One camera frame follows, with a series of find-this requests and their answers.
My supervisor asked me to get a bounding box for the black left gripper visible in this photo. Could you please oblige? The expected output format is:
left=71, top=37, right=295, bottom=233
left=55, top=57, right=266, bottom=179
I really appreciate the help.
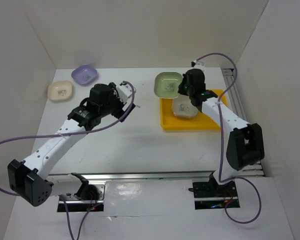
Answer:
left=99, top=82, right=135, bottom=122

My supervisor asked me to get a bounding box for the aluminium side rail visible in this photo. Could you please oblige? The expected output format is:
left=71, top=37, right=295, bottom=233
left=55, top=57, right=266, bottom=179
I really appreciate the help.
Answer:
left=221, top=68, right=263, bottom=179

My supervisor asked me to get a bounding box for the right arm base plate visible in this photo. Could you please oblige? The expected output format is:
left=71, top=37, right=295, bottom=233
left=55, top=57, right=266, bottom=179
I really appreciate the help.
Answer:
left=188, top=181, right=240, bottom=210

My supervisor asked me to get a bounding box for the green panda plate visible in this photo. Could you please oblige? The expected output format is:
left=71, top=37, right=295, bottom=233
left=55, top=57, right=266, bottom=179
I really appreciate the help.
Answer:
left=154, top=72, right=183, bottom=99

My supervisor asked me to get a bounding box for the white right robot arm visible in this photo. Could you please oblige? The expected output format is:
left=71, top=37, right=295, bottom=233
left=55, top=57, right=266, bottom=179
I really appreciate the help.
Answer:
left=178, top=68, right=265, bottom=196

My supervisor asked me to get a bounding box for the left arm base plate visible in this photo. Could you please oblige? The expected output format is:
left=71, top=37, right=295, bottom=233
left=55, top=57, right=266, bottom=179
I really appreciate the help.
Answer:
left=64, top=181, right=106, bottom=213

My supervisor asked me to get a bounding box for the cream panda plate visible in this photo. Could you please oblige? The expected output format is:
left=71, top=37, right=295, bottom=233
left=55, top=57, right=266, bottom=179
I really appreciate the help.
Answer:
left=171, top=95, right=199, bottom=119
left=47, top=80, right=73, bottom=102

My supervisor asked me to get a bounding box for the aluminium table edge rail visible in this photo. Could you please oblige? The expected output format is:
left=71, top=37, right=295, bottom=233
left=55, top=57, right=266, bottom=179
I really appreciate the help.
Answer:
left=49, top=170, right=241, bottom=182

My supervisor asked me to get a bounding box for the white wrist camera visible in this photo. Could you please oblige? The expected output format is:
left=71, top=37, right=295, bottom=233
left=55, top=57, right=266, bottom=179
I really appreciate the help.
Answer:
left=116, top=81, right=136, bottom=104
left=190, top=60, right=206, bottom=72

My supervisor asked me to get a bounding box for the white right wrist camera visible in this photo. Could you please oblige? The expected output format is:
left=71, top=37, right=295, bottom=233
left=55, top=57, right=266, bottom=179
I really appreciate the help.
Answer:
left=190, top=60, right=206, bottom=72

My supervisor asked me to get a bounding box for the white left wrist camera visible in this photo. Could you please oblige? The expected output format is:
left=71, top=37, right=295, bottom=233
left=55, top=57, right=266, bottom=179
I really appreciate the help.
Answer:
left=116, top=81, right=136, bottom=104

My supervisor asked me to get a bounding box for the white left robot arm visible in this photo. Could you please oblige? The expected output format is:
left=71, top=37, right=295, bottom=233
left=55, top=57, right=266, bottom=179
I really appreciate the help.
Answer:
left=7, top=81, right=136, bottom=207

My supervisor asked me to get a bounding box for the yellow plastic bin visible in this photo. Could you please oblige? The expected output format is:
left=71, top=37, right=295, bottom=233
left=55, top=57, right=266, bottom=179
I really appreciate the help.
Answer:
left=160, top=98, right=220, bottom=131

